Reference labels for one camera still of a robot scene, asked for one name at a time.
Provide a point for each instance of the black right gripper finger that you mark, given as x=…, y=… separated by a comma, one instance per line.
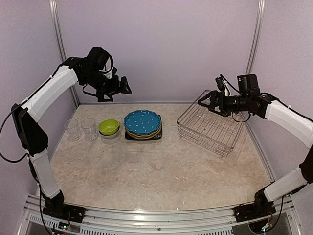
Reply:
x=208, y=100
x=217, y=110

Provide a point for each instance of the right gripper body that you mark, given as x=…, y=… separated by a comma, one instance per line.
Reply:
x=240, y=105

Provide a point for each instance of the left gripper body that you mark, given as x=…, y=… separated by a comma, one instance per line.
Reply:
x=98, y=81

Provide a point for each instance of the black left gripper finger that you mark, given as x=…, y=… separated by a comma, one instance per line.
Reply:
x=125, y=88
x=102, y=97

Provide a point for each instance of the clear glass cup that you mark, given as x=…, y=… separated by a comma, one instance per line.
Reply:
x=72, y=127
x=88, y=126

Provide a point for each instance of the lime green bowl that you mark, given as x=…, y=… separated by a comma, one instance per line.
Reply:
x=108, y=127

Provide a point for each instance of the blue polka dot plate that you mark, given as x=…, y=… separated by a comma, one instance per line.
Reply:
x=142, y=122

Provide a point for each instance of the white ribbed ceramic bowl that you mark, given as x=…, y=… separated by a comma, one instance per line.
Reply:
x=110, y=136

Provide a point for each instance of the orange polka dot plate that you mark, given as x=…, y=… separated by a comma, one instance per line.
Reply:
x=143, y=137

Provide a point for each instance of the black floral square plate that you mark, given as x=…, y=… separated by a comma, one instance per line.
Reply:
x=158, y=136

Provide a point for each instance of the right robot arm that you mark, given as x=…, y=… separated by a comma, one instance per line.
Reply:
x=273, y=110

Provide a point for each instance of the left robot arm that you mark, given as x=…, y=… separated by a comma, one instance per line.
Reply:
x=26, y=118

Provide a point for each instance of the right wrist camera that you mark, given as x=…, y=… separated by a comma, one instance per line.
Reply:
x=222, y=85

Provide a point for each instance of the aluminium frame rail back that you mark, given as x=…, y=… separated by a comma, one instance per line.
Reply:
x=128, y=103

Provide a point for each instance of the wire dish rack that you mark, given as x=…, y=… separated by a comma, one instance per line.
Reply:
x=209, y=130

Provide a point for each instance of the aluminium frame post left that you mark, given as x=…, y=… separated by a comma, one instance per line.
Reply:
x=60, y=44

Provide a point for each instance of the aluminium frame post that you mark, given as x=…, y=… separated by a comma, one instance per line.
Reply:
x=256, y=36
x=60, y=44

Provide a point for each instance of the aluminium frame post right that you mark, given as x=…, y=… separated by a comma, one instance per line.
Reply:
x=256, y=36

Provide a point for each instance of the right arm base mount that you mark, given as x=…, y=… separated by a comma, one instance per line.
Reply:
x=250, y=211

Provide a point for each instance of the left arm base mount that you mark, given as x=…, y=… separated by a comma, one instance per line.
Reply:
x=66, y=212

